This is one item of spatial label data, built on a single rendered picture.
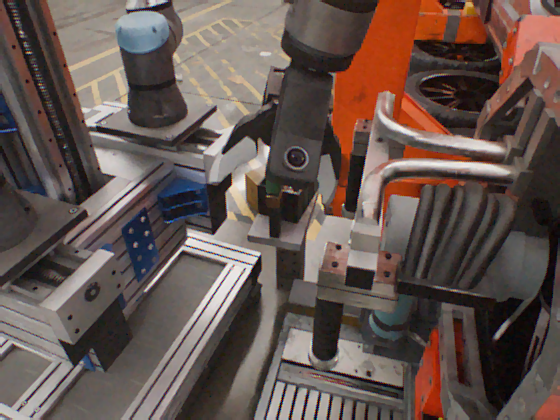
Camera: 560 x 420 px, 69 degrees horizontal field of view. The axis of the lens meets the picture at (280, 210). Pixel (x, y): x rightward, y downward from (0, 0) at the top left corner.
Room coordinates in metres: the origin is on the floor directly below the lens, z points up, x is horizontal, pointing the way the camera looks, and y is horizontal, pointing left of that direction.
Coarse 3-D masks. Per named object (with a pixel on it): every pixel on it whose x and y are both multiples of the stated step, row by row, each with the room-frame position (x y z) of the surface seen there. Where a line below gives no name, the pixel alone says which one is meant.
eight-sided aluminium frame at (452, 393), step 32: (544, 64) 0.49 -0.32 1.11; (512, 96) 0.57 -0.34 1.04; (544, 96) 0.45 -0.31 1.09; (480, 128) 0.67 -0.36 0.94; (512, 128) 0.65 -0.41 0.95; (480, 160) 0.66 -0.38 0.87; (448, 320) 0.49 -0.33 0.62; (448, 352) 0.42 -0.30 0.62; (544, 352) 0.21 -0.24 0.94; (448, 384) 0.36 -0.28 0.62; (480, 384) 0.36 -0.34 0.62; (544, 384) 0.19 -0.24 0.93; (448, 416) 0.31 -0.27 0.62; (480, 416) 0.30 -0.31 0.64; (512, 416) 0.20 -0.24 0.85; (544, 416) 0.18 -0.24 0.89
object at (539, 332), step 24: (552, 240) 0.48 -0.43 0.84; (552, 264) 0.46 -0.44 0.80; (552, 288) 0.42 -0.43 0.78; (504, 312) 0.50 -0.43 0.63; (528, 312) 0.43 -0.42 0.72; (504, 336) 0.45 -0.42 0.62; (528, 336) 0.45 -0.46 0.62; (504, 360) 0.40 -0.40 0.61; (528, 360) 0.36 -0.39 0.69; (504, 384) 0.35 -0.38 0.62
